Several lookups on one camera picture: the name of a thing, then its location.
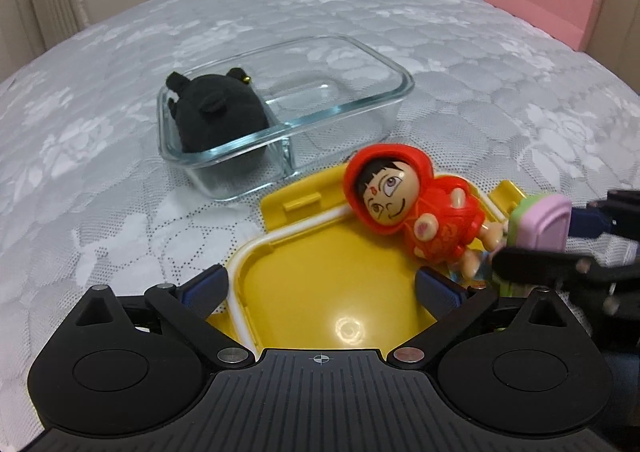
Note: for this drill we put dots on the white lace bedspread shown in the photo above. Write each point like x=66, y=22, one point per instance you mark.
x=100, y=131

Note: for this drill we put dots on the clear glass container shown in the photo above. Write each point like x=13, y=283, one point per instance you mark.
x=320, y=96

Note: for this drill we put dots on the black plush toy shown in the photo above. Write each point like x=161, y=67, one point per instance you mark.
x=220, y=114

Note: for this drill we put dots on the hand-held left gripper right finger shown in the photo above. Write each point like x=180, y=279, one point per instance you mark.
x=440, y=292

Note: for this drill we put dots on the yellow container lid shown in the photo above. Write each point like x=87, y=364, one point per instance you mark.
x=320, y=277

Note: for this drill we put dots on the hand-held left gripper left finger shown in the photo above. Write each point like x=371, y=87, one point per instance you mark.
x=206, y=288

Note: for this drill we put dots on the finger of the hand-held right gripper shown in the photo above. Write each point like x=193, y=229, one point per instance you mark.
x=540, y=266
x=590, y=222

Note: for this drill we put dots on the pink and green toy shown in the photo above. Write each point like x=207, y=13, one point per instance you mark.
x=542, y=227

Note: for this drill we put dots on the red hooded doll figure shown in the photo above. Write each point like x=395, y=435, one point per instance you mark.
x=400, y=197

